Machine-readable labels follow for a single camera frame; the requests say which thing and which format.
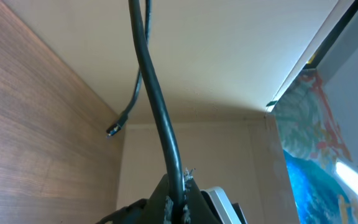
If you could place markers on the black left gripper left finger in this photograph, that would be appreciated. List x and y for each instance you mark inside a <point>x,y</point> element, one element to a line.
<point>157,209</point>

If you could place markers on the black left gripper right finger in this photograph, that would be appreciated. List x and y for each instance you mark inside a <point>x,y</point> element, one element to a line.
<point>196,209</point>

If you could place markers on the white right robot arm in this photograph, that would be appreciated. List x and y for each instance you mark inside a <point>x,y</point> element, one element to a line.
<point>222,208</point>

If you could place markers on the colourful poster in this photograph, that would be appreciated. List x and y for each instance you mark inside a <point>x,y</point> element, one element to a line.
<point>312,143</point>

